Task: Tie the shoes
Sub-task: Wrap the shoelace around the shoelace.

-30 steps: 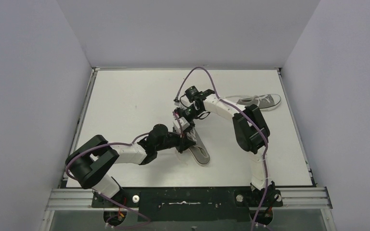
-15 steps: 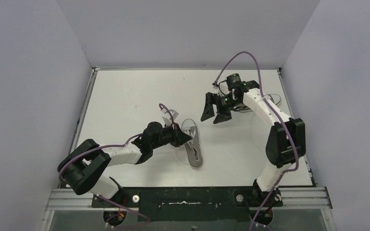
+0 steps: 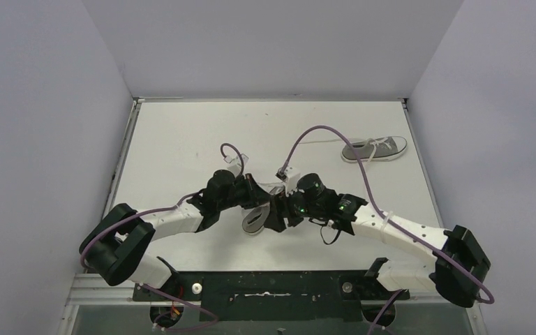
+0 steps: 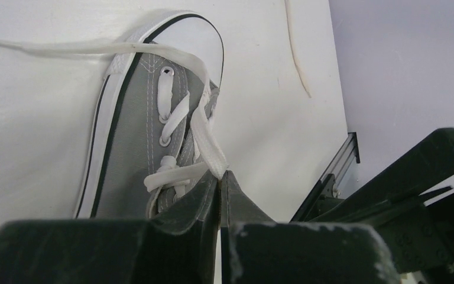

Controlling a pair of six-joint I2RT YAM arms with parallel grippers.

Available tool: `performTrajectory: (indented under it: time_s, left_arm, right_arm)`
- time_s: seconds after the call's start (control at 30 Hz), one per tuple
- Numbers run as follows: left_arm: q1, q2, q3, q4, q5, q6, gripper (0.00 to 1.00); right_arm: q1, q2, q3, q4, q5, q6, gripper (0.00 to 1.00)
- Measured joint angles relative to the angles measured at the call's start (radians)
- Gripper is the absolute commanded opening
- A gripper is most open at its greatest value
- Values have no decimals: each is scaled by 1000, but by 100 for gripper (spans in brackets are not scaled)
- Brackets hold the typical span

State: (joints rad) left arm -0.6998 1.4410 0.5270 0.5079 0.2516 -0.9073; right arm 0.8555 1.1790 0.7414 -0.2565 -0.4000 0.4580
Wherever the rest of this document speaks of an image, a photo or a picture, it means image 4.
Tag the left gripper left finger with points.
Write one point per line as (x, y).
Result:
(176, 246)

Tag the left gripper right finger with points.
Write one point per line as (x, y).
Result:
(257, 249)

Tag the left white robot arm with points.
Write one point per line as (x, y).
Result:
(399, 222)

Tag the aluminium frame rail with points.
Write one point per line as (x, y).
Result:
(340, 160)

